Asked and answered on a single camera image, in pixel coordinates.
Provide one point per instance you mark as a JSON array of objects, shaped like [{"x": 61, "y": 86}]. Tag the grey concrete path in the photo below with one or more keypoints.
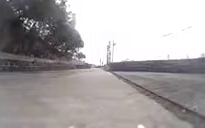
[{"x": 73, "y": 96}]

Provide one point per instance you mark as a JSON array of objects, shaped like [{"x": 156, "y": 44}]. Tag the row of trees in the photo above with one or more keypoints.
[{"x": 40, "y": 30}]

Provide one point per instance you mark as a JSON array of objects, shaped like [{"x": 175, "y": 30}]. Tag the dark gutter strip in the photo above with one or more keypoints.
[{"x": 163, "y": 101}]

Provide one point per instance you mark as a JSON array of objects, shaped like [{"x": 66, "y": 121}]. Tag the grey concrete road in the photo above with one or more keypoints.
[{"x": 176, "y": 86}]

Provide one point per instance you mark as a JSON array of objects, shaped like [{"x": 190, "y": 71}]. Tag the grey concrete wall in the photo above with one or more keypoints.
[{"x": 163, "y": 66}]

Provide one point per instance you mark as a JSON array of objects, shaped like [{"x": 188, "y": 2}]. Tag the stone retaining wall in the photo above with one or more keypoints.
[{"x": 23, "y": 65}]

